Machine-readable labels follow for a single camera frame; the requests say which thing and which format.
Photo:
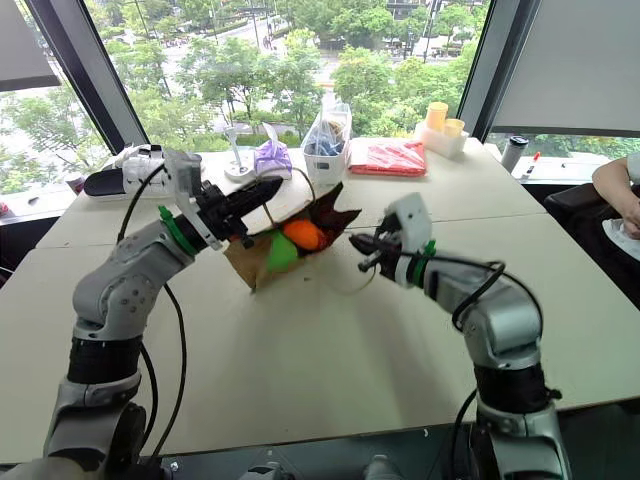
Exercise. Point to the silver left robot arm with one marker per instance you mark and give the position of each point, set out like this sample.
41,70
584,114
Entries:
112,295

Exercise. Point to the purple plastic bag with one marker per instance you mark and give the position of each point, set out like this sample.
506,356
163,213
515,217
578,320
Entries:
272,159

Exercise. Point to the pink cup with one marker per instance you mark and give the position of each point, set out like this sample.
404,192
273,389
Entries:
75,183

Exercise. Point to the brown paper bag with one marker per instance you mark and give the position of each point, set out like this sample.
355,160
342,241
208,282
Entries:
250,260

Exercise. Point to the green wrist tie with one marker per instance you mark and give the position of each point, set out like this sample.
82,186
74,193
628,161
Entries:
422,262
177,230

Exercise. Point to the grey window pillar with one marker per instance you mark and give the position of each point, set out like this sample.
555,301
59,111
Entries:
480,65

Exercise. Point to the black flat sandal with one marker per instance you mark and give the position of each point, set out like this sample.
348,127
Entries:
102,184

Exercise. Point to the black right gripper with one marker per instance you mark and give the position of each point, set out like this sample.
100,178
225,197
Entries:
390,252

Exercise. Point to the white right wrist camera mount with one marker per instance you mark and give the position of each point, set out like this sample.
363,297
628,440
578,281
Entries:
412,217

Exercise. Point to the small grey roller blind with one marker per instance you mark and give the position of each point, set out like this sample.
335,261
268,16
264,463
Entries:
22,45

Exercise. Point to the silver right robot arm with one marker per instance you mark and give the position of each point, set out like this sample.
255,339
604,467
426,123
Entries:
505,320

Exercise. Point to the green plush toy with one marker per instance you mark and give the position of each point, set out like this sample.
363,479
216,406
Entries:
282,252

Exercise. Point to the green right wrist tie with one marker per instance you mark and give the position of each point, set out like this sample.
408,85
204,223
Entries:
422,262

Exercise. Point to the short yellow cup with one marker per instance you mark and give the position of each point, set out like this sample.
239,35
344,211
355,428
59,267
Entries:
455,127

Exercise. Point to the grey white tumbler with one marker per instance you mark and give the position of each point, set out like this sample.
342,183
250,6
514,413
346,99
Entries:
514,152

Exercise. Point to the grey rounded shape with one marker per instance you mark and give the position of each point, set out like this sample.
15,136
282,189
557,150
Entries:
382,469
265,471

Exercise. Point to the red folded cloth pack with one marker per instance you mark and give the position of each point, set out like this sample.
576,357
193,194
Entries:
387,157

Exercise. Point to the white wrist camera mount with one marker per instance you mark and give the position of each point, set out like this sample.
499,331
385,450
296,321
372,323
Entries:
184,172
412,217

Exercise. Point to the large grey roller blind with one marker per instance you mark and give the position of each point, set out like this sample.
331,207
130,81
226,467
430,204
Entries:
570,65

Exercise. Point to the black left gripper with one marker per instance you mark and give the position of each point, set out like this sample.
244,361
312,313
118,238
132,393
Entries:
220,212

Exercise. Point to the red capped marker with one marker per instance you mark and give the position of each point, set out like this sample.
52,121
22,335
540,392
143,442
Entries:
531,165

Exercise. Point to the dark window pillar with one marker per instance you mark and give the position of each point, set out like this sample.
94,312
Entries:
90,75

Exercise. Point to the tall yellow cup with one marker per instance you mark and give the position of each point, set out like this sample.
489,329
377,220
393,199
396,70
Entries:
436,116

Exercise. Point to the orange ball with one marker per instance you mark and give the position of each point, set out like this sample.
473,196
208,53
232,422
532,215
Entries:
302,234

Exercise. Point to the bystander bare forearm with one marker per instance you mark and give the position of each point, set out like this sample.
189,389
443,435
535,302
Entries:
612,177

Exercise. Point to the bystander black clothing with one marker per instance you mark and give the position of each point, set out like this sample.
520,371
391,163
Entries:
580,225

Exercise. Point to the bystander hand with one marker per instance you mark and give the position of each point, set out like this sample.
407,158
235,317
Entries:
633,217

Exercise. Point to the white desk stand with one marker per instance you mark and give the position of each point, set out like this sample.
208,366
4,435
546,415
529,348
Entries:
240,167

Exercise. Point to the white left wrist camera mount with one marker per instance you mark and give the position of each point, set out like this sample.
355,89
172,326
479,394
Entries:
184,172

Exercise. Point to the white plastic tray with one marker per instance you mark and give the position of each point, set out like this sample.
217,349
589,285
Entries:
440,142

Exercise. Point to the green left wrist tie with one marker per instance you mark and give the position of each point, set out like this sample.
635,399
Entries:
177,230

